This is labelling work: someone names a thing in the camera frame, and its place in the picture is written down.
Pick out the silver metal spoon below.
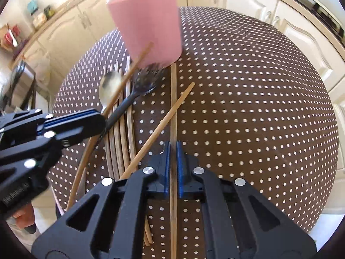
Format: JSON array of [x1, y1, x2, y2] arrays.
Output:
[[99, 70, 122, 113]]

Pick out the black slotted spoon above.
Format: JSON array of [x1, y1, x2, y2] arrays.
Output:
[[105, 63, 167, 132]]

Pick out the person left hand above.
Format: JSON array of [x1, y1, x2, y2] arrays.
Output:
[[13, 203, 35, 229]]

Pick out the steel trash bin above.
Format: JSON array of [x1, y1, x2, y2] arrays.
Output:
[[1, 60, 36, 113]]

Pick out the brown polka dot tablecloth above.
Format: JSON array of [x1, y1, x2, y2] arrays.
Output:
[[47, 6, 340, 259]]

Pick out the pink utensil holder cup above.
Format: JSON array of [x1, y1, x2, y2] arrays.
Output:
[[107, 0, 182, 68]]

